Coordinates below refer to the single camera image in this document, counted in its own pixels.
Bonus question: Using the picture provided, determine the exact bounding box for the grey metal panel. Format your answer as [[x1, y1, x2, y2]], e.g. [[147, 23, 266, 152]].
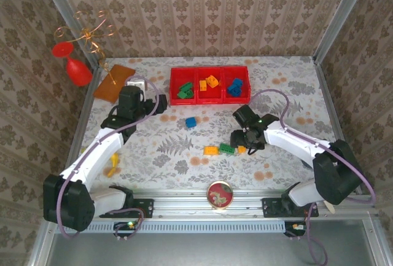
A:
[[45, 232, 369, 266]]

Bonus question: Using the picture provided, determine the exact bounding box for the floral patterned tablecloth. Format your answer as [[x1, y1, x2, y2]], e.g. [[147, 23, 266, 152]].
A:
[[73, 56, 357, 193]]

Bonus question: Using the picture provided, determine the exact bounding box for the yellow plastic object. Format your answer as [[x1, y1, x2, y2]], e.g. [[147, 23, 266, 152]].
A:
[[106, 152, 121, 178]]

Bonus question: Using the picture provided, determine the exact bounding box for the black controller board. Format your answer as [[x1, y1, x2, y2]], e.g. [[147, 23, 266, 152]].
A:
[[284, 220, 311, 238], [113, 220, 142, 238]]

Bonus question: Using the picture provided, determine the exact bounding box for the brass wire stand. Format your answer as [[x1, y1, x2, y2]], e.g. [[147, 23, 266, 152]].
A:
[[54, 10, 118, 86]]

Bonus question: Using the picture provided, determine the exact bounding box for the round red decorated dish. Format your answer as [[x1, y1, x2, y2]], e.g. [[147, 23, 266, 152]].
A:
[[206, 180, 234, 211]]

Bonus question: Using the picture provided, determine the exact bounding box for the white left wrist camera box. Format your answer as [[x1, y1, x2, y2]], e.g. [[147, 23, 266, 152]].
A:
[[126, 76, 147, 91]]

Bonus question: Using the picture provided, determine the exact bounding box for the aluminium frame post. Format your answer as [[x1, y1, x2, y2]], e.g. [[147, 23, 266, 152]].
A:
[[35, 0, 107, 70], [312, 0, 375, 64]]

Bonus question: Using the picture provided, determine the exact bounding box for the aluminium side rail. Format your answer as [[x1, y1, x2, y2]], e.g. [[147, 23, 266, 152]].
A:
[[56, 66, 104, 196]]

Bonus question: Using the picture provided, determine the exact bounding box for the yellow rounded toy brick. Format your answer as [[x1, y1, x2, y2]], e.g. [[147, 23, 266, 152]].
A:
[[205, 74, 220, 88]]

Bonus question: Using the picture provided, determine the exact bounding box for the aluminium front rail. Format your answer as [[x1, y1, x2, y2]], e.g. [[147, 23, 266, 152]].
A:
[[45, 189, 377, 219]]

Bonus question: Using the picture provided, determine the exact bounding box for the orange wooden base board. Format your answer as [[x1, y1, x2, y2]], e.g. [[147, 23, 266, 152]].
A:
[[93, 65, 137, 104]]

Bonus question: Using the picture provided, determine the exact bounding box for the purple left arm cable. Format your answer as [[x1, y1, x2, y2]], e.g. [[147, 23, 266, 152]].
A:
[[57, 79, 168, 242]]

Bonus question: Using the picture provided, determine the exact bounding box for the red plastic goblet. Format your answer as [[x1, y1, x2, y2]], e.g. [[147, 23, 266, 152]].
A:
[[51, 41, 94, 87]]

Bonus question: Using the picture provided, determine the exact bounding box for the grey slotted cable duct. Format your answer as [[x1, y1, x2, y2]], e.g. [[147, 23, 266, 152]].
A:
[[56, 219, 285, 233]]

